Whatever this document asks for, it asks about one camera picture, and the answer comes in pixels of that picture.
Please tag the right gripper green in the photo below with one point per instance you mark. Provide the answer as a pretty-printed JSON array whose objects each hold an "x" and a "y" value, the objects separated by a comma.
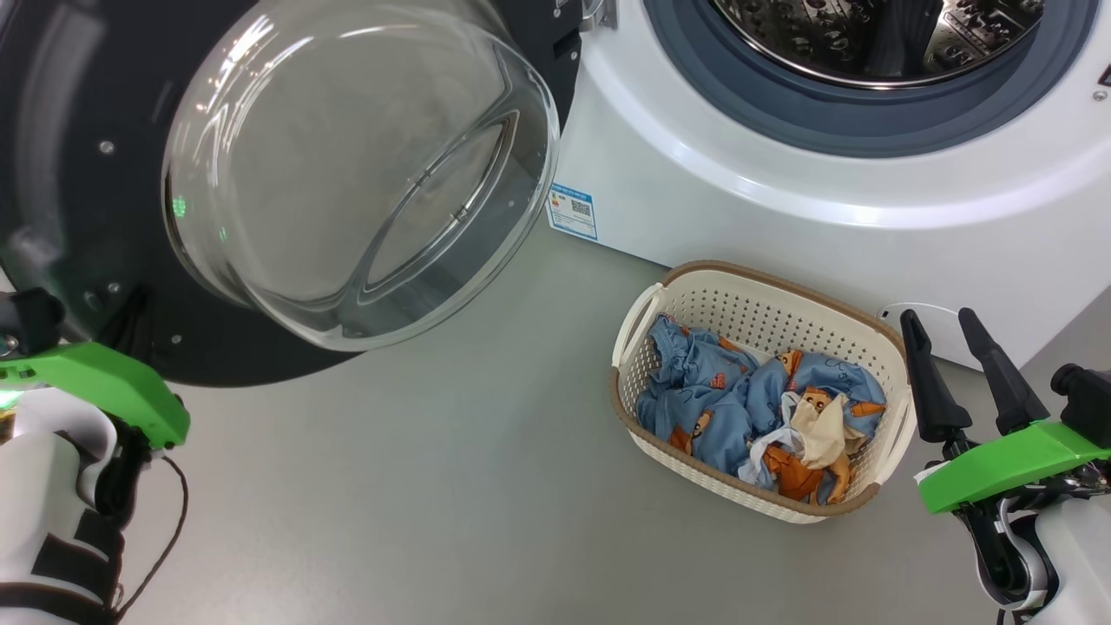
[{"x": 1007, "y": 464}]

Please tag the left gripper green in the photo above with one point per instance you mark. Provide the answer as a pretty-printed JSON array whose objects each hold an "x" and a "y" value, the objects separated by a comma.
[{"x": 104, "y": 373}]

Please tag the blue cartoon garment white lining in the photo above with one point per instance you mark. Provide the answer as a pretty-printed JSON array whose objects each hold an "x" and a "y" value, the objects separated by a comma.
[{"x": 825, "y": 382}]

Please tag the washing machine glass door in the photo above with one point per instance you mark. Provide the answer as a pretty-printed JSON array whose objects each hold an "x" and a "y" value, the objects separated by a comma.
[{"x": 87, "y": 130}]

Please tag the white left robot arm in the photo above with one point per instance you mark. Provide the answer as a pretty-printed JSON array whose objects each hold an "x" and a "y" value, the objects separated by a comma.
[{"x": 43, "y": 486}]

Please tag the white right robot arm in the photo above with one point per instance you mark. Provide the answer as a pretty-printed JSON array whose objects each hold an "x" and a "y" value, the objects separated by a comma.
[{"x": 1076, "y": 555}]

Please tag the white front-load washing machine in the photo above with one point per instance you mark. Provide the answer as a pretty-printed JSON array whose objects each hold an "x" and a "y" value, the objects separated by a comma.
[{"x": 781, "y": 217}]

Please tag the silver metal door hinge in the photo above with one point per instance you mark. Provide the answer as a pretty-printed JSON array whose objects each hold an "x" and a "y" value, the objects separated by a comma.
[{"x": 599, "y": 13}]

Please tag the round white filter cover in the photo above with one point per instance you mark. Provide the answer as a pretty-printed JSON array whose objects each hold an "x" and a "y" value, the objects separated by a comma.
[{"x": 892, "y": 319}]

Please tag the cream perforated plastic laundry basket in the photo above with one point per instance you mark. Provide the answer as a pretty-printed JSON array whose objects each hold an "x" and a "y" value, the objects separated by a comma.
[{"x": 764, "y": 304}]

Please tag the blue energy label sticker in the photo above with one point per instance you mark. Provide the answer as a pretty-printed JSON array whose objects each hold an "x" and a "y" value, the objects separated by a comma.
[{"x": 573, "y": 211}]

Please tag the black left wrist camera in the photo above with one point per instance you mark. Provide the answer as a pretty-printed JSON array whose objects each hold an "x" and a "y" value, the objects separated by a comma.
[{"x": 35, "y": 317}]

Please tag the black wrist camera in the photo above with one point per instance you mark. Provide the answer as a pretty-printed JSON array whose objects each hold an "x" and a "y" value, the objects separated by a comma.
[
  {"x": 35, "y": 317},
  {"x": 1089, "y": 404}
]

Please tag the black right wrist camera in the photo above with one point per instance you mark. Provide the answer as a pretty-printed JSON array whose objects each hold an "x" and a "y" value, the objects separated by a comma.
[{"x": 1089, "y": 404}]

